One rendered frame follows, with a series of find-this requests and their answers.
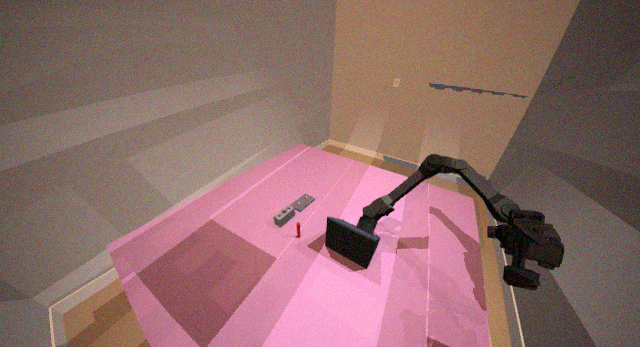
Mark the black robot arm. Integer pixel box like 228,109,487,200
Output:
356,154,565,270

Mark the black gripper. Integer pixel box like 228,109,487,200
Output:
499,209,546,290

